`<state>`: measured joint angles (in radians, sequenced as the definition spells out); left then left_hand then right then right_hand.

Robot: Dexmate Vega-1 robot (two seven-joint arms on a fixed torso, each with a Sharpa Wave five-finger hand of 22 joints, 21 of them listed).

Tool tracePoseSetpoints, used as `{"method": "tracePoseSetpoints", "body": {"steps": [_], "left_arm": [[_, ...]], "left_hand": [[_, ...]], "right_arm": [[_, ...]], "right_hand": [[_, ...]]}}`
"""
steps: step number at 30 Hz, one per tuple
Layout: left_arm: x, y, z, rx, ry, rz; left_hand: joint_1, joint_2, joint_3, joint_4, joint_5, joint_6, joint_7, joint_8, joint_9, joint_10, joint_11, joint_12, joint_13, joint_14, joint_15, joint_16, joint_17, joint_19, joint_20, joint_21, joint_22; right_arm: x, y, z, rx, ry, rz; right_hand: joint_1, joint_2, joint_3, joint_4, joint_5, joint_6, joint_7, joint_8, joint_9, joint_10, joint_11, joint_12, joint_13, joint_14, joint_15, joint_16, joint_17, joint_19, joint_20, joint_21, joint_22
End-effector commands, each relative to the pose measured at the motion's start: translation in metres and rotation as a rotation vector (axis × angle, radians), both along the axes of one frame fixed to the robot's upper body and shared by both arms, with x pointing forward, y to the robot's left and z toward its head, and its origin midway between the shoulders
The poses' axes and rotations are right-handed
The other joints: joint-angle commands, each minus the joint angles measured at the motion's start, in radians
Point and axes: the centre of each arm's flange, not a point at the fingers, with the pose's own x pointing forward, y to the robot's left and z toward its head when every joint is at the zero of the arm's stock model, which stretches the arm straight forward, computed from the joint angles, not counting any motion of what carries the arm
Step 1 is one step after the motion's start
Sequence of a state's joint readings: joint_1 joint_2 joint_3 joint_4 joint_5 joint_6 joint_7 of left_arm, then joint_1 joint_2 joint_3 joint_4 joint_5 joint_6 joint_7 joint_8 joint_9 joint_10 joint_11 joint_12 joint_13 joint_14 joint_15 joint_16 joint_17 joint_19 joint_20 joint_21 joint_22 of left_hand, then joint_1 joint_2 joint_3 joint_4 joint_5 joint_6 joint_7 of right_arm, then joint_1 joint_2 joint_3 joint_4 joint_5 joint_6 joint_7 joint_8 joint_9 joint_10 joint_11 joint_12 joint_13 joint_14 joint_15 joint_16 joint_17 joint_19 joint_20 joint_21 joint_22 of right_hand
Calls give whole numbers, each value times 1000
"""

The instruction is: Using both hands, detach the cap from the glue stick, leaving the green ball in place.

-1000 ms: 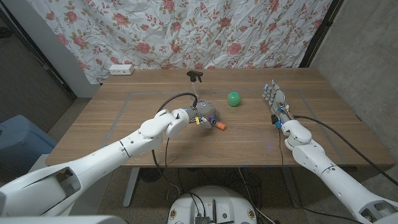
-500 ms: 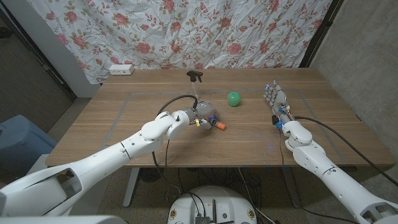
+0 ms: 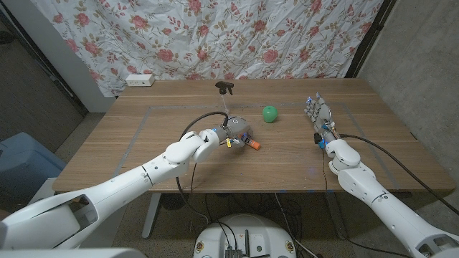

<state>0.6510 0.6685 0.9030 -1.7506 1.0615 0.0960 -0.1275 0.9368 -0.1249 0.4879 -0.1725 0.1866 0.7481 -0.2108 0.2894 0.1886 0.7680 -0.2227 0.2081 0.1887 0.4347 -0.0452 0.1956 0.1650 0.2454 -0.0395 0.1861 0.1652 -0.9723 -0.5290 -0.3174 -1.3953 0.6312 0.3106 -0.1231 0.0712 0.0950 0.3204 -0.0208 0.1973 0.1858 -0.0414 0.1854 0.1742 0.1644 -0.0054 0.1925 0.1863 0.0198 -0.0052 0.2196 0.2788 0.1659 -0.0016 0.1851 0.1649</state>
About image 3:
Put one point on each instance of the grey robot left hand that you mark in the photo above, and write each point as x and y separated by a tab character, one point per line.
236	125

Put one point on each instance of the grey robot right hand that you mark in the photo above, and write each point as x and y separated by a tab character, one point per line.
322	116

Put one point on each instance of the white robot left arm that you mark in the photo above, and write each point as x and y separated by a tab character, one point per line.
107	193

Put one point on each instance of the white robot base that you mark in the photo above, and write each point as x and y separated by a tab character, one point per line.
244	233

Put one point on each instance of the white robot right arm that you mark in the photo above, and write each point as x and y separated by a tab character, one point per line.
387	208

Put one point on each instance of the green ball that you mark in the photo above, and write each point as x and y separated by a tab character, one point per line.
269	114

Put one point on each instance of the clear spray bottle black head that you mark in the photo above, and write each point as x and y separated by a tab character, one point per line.
224	86

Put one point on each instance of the floral backdrop cloth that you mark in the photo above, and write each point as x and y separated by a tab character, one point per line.
215	36

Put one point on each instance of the black backdrop stand pole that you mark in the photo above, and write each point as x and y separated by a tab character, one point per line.
369	36

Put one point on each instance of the black round floor fan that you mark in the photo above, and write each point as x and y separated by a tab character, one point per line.
174	201

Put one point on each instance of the grey table leg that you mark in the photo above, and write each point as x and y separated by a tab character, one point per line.
337	218

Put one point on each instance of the white power strip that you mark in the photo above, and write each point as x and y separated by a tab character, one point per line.
140	80

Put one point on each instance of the white table leg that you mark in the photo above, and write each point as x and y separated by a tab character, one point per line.
150	215

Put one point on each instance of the blue plastic bin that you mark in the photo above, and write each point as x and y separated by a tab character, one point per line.
25	161

